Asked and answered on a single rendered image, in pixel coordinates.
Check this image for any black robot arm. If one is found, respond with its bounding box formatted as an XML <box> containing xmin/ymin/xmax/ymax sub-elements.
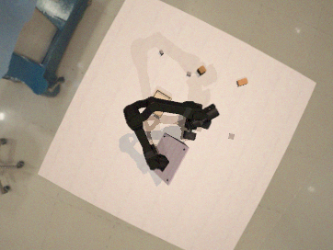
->
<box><xmin>123</xmin><ymin>97</ymin><xmax>219</xmax><ymax>172</ymax></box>

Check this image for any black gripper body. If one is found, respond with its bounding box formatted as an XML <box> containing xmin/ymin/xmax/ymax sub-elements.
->
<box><xmin>183</xmin><ymin>103</ymin><xmax>202</xmax><ymax>141</ymax></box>

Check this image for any tan rectangular tray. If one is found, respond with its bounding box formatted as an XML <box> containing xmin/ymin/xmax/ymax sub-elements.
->
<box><xmin>153</xmin><ymin>88</ymin><xmax>172</xmax><ymax>118</ymax></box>

